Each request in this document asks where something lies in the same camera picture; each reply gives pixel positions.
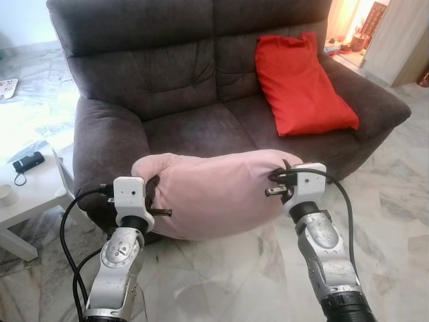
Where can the beige wooden panel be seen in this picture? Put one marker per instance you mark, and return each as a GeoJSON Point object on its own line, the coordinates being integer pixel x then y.
{"type": "Point", "coordinates": [402, 37]}

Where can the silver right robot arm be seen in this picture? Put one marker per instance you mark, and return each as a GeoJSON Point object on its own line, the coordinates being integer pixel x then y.
{"type": "Point", "coordinates": [328, 255]}

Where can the dark grey fabric sofa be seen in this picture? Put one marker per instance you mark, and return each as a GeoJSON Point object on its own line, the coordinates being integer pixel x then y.
{"type": "Point", "coordinates": [174, 80]}

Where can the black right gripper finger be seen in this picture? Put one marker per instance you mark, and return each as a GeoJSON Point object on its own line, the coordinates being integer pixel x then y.
{"type": "Point", "coordinates": [287, 168]}

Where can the white low table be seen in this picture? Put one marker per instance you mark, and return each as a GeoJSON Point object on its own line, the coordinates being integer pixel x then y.
{"type": "Point", "coordinates": [33, 194]}

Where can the red gold patterned panel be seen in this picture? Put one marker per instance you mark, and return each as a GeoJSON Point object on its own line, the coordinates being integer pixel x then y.
{"type": "Point", "coordinates": [375, 20]}

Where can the red pillow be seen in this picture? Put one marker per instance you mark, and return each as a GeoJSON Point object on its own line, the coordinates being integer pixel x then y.
{"type": "Point", "coordinates": [301, 87]}

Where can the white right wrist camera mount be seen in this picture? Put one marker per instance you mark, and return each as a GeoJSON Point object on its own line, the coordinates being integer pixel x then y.
{"type": "Point", "coordinates": [310, 188]}

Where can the brown incense pot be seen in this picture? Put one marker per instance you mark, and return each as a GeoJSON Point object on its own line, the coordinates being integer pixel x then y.
{"type": "Point", "coordinates": [358, 43]}

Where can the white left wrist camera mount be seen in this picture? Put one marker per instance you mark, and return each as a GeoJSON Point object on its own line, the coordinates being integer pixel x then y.
{"type": "Point", "coordinates": [129, 198]}

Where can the pink pillow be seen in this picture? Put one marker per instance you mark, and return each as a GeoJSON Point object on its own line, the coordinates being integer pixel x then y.
{"type": "Point", "coordinates": [214, 194]}

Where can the white printed paper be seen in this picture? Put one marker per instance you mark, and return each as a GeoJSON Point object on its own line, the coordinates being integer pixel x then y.
{"type": "Point", "coordinates": [7, 89]}

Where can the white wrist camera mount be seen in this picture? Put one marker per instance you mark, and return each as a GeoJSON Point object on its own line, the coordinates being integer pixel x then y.
{"type": "Point", "coordinates": [310, 188]}
{"type": "Point", "coordinates": [129, 198]}

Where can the white cup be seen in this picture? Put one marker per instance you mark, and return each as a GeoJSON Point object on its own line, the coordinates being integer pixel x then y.
{"type": "Point", "coordinates": [6, 196]}

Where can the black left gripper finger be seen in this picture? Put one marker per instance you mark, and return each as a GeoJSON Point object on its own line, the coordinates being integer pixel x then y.
{"type": "Point", "coordinates": [152, 188]}

